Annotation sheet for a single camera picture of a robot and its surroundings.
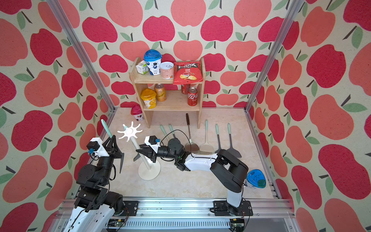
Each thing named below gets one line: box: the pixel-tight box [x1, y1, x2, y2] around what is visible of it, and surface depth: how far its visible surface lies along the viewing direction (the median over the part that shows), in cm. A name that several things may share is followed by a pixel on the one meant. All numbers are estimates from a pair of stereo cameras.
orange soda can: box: [154, 83, 167, 102], surface depth 92 cm
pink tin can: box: [159, 61, 175, 80], surface depth 76 cm
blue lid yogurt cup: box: [143, 49, 163, 76], surface depth 76 cm
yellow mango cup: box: [140, 87, 157, 110], surface depth 88 cm
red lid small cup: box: [130, 104, 145, 122], surface depth 110 cm
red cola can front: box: [187, 87, 199, 107], surface depth 88 cm
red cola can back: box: [181, 84, 191, 95], surface depth 98 cm
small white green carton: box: [135, 60, 149, 75], surface depth 80 cm
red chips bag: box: [172, 60, 203, 86], surface depth 76 cm
